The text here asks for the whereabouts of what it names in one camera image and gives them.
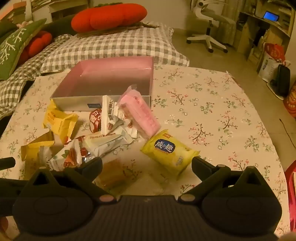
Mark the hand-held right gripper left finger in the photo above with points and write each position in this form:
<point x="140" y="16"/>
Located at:
<point x="92" y="165"/>

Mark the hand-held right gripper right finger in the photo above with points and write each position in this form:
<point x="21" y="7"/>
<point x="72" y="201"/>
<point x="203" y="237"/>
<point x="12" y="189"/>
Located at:
<point x="200" y="166"/>

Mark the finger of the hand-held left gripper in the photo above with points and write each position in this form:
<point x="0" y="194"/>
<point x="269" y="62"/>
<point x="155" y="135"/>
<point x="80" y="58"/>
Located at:
<point x="8" y="163"/>

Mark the clear orange cake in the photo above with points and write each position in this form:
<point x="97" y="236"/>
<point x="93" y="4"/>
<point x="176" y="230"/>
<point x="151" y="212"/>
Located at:
<point x="113" y="173"/>

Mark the white grey-print snack packet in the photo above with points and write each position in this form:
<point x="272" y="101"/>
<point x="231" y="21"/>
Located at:
<point x="108" y="143"/>

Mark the yellow blue-label snack packet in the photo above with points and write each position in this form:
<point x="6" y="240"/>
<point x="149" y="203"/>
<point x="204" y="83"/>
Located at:
<point x="170" y="153"/>

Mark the red and white round-label packet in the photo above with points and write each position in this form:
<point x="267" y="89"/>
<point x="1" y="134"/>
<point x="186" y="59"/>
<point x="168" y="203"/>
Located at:
<point x="94" y="120"/>

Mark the pink snack packet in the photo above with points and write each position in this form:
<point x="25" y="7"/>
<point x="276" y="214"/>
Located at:
<point x="141" y="113"/>

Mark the pink box with silver sides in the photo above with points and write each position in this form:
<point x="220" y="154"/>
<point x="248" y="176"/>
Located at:
<point x="111" y="78"/>

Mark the floral tablecloth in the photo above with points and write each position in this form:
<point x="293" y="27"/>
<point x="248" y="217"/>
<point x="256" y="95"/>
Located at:
<point x="208" y="115"/>

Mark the grey checked blanket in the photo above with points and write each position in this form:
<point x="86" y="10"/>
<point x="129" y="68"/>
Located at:
<point x="16" y="88"/>

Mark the red plastic stool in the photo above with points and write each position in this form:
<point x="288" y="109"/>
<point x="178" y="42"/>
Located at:
<point x="291" y="185"/>

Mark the green snowflake pillow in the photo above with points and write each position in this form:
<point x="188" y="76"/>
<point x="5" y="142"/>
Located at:
<point x="13" y="51"/>

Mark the orange printed bag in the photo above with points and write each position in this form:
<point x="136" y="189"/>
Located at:
<point x="291" y="99"/>

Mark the grey checked pillow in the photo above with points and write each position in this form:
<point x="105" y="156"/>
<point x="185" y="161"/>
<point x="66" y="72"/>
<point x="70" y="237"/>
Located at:
<point x="115" y="46"/>

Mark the white bag with red print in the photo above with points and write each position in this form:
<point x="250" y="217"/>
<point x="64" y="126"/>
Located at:
<point x="270" y="67"/>

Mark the small orange pumpkin cushion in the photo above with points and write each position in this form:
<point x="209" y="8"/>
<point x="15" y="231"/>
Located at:
<point x="38" y="44"/>

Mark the white office chair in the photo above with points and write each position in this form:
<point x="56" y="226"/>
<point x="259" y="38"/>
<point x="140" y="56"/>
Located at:
<point x="209" y="34"/>

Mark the dark green pillow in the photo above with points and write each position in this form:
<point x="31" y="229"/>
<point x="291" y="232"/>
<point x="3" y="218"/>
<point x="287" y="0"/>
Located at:
<point x="5" y="29"/>

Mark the brown cardboard box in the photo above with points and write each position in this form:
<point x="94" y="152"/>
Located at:
<point x="242" y="37"/>

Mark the pink plush toy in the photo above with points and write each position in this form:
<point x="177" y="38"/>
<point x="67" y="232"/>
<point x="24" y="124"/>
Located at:
<point x="25" y="24"/>

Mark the dark green sofa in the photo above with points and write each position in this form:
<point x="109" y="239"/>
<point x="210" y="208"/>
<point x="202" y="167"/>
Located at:
<point x="60" y="27"/>

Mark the large orange pumpkin cushion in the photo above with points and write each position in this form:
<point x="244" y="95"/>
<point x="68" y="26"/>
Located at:
<point x="108" y="16"/>

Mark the white cabinet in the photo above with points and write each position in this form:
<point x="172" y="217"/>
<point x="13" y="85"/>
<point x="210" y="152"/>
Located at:
<point x="62" y="11"/>

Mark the wooden desk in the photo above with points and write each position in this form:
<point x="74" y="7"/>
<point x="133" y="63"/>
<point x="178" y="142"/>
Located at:
<point x="272" y="26"/>

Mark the stack of books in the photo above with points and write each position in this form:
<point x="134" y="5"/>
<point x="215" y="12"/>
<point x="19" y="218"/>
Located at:
<point x="41" y="5"/>

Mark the laptop with blue screen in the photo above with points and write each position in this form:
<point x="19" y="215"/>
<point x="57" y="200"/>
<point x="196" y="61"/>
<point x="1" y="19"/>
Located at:
<point x="271" y="15"/>

